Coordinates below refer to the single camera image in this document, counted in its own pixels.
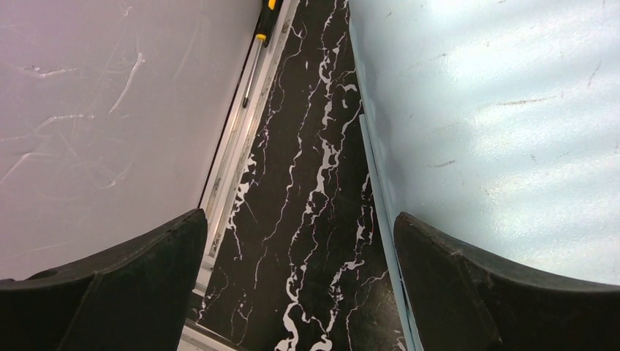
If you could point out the light blue suitcase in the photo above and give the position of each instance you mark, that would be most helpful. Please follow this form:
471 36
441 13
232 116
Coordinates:
496 122

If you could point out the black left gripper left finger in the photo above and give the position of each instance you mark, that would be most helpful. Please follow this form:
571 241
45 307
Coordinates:
132 296

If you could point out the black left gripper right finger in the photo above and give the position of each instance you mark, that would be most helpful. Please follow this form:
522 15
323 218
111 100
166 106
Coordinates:
466 298

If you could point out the orange handled screwdriver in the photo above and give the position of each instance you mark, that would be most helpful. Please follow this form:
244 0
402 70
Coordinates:
269 14

